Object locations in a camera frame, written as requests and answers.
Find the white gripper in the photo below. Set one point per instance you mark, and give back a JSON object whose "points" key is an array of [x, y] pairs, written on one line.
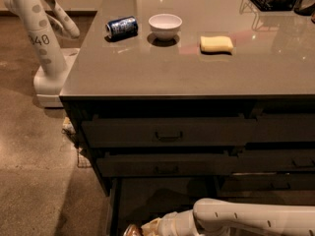
{"points": [[168, 225]]}

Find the orange soda can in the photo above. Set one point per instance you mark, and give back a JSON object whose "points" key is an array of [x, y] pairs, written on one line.
{"points": [[133, 230]]}

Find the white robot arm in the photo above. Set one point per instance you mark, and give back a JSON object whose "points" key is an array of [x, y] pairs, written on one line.
{"points": [[210, 217]]}

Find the open bottom drawer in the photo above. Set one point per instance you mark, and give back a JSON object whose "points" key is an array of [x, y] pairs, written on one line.
{"points": [[140, 199]]}

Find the middle left drawer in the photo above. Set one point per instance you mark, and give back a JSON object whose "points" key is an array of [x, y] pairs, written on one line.
{"points": [[165, 164]]}

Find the top left drawer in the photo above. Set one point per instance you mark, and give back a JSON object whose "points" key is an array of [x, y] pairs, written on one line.
{"points": [[168, 132]]}

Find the middle right drawer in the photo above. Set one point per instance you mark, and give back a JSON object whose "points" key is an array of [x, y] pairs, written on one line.
{"points": [[275, 160]]}

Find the bottom right drawer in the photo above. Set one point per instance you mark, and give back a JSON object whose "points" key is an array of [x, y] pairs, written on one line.
{"points": [[266, 182]]}

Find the dark drawer cabinet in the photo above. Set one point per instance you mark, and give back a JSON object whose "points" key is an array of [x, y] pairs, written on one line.
{"points": [[271, 70]]}

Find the top right drawer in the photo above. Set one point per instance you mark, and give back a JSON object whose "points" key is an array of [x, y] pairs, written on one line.
{"points": [[280, 128]]}

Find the blue soda can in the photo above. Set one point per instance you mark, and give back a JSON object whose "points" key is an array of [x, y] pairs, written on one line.
{"points": [[123, 27]]}

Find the yellow sponge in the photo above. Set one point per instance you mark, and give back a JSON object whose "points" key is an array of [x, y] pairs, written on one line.
{"points": [[212, 44]]}

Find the white bowl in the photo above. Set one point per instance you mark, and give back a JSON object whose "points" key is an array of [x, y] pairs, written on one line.
{"points": [[165, 26]]}

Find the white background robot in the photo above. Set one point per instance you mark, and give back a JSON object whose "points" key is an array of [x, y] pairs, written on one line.
{"points": [[44, 21]]}

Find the dark object at corner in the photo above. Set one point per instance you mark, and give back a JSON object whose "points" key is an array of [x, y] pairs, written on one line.
{"points": [[304, 7]]}

